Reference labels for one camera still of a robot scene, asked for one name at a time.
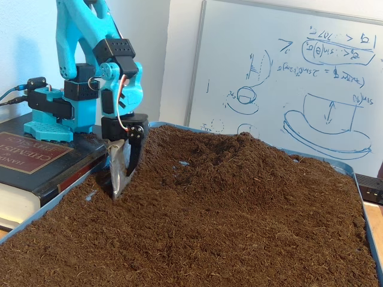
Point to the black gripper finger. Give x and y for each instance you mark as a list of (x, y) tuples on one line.
[(135, 152)]

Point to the silver taped scoop gripper finger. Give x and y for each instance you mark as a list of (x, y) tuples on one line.
[(118, 170)]

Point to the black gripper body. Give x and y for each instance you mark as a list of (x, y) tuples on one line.
[(116, 127)]

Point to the brown soil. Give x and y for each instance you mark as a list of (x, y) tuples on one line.
[(209, 224)]

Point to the black device with lights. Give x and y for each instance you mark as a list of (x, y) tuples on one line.
[(372, 188)]

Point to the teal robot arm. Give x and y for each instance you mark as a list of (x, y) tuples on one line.
[(77, 30)]

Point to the person's right hand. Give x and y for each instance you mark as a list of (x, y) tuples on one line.
[(380, 167)]

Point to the black chemistry handbook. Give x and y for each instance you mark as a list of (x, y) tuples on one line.
[(45, 161)]

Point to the whiteboard with blue sketches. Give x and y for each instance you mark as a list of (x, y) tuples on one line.
[(284, 89)]

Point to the blue plastic tray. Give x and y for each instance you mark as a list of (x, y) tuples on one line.
[(344, 167)]

